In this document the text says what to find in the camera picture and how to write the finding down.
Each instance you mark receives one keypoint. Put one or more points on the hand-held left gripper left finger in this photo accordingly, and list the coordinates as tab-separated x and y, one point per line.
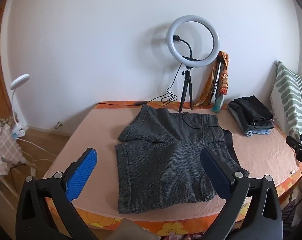
82	173

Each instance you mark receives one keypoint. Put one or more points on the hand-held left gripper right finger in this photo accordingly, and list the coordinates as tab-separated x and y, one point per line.
216	175

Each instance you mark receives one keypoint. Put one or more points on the dark grey short pants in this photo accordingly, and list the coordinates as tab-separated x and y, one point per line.
166	160

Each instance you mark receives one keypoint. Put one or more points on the grey folded pants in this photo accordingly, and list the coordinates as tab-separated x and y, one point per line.
238	118

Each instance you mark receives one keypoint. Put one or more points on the black folded pants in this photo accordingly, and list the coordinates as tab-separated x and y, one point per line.
253	110

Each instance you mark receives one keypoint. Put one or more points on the black cloth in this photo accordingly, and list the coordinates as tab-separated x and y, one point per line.
229	142

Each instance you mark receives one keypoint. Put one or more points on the pink blanket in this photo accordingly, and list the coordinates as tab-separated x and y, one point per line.
91	135

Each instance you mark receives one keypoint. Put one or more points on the blue folded jeans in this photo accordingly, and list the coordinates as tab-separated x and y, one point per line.
257	132

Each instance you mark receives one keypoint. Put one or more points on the green striped white pillow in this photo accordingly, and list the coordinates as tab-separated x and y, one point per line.
288	92

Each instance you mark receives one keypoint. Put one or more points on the metal door stopper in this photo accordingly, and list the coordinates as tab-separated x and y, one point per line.
58	125

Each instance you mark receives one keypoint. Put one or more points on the teal bottle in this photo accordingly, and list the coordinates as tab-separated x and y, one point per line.
218	105

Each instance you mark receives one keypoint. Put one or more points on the light wooden chair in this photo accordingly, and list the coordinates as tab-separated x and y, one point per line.
9	187

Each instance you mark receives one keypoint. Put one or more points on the beige flat object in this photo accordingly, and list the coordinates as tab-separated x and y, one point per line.
133	230

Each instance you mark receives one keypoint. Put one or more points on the orange patterned scarf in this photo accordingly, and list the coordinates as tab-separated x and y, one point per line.
203	95

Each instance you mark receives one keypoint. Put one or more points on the plaid cloth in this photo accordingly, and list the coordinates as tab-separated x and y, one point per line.
3	150

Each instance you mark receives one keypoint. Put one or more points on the black mini tripod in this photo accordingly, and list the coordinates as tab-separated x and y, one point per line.
186	85

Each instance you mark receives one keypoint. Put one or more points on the black folded stand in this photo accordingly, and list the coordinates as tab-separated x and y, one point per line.
217	77

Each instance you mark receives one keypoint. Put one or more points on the white clip lamp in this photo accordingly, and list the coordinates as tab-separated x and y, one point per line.
20	78

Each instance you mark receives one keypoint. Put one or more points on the black gooseneck phone holder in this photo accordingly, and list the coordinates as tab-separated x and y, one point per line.
190	50

